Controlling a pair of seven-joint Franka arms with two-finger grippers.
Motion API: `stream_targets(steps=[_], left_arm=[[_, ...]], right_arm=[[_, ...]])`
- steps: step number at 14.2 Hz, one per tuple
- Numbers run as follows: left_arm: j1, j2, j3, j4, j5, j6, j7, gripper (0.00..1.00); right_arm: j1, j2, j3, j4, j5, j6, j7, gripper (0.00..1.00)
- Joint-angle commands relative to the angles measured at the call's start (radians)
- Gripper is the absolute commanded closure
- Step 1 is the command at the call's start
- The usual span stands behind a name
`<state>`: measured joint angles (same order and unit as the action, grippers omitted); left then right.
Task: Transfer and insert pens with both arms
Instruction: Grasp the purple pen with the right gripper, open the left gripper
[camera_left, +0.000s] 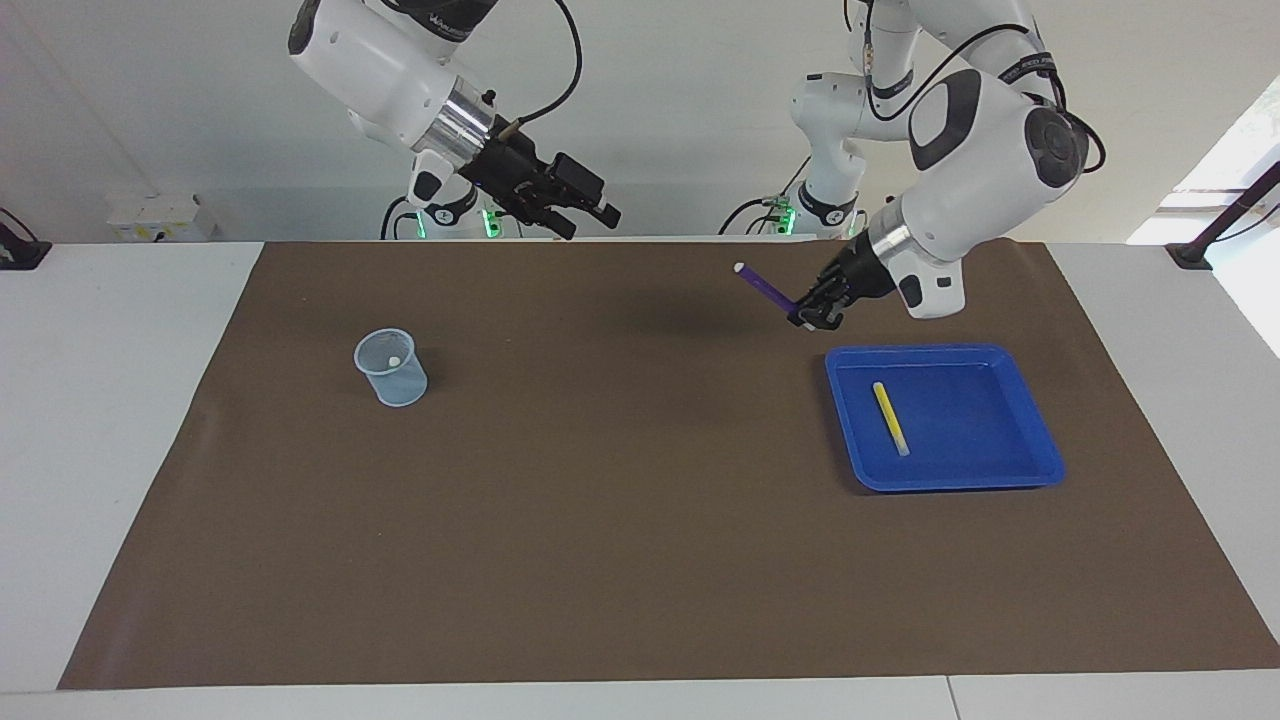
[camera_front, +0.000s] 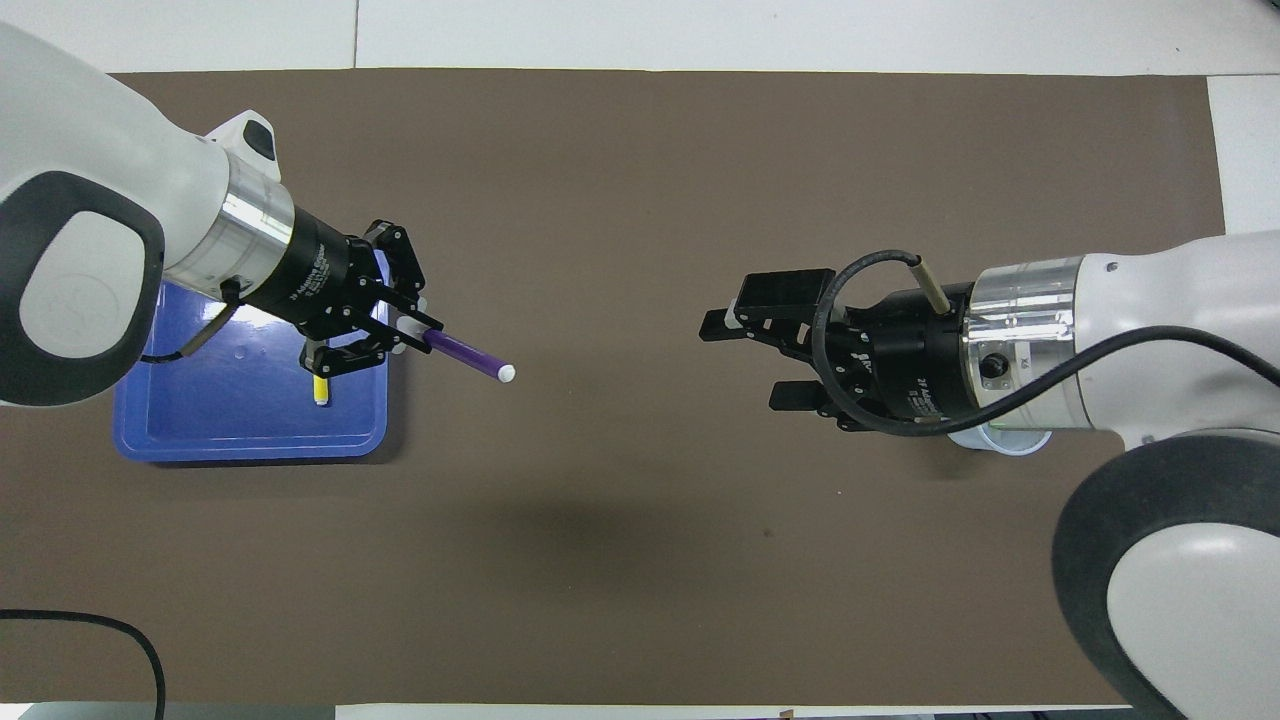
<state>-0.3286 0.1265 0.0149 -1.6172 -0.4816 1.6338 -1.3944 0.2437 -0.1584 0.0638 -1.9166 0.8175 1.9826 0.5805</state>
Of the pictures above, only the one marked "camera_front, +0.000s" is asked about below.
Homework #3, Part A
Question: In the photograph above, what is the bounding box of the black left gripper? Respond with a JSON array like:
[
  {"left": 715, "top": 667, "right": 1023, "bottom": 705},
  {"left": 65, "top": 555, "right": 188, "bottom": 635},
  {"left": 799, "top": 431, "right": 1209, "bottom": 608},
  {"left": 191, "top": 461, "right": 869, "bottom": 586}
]
[{"left": 245, "top": 205, "right": 446, "bottom": 379}]

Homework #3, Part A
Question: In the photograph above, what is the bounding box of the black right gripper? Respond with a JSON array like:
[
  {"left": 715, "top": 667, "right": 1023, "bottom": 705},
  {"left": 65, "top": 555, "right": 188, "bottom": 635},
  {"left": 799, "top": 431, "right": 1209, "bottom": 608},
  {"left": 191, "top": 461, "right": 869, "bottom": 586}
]
[{"left": 700, "top": 268, "right": 979, "bottom": 438}]

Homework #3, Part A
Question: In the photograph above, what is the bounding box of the purple marker pen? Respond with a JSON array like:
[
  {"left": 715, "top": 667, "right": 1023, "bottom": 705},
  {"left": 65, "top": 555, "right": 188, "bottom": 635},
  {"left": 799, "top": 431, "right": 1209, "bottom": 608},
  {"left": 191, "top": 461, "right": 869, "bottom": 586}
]
[{"left": 397, "top": 318, "right": 516, "bottom": 384}]

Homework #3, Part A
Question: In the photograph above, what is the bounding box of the blue plastic tray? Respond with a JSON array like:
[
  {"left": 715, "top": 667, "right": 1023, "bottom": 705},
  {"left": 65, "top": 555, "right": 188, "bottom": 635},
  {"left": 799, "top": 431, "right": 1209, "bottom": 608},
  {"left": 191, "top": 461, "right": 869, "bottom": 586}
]
[{"left": 113, "top": 250, "right": 391, "bottom": 463}]

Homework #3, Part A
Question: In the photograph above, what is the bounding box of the clear plastic cup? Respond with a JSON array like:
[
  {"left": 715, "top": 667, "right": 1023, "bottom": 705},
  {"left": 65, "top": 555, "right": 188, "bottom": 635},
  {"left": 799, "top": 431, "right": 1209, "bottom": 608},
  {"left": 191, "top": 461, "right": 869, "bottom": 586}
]
[{"left": 945, "top": 425, "right": 1056, "bottom": 458}]

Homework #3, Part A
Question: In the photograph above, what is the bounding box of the brown table mat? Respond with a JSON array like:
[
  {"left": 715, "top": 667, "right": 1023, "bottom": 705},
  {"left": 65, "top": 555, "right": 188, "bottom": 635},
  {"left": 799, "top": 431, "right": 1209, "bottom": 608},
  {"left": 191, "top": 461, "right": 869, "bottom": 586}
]
[{"left": 3, "top": 68, "right": 1276, "bottom": 707}]

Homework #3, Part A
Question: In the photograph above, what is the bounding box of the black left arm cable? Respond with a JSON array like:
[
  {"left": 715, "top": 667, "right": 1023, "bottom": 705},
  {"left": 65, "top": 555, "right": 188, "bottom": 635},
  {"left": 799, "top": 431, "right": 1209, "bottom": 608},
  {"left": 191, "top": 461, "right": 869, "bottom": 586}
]
[{"left": 0, "top": 295, "right": 241, "bottom": 720}]

